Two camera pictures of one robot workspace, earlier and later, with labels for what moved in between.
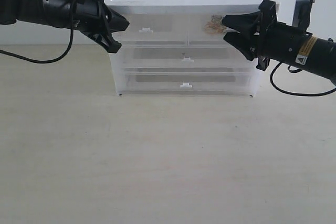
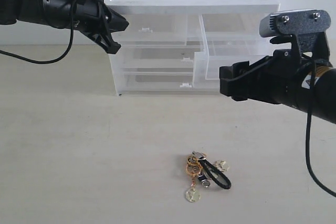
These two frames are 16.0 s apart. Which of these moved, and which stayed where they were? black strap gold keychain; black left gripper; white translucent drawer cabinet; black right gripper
Moved: black strap gold keychain; black right gripper
Stayed: white translucent drawer cabinet; black left gripper
